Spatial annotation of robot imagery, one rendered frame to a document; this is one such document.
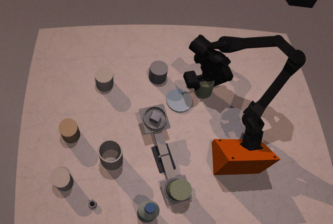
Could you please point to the brown cylinder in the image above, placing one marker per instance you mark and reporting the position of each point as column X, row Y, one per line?
column 69, row 130

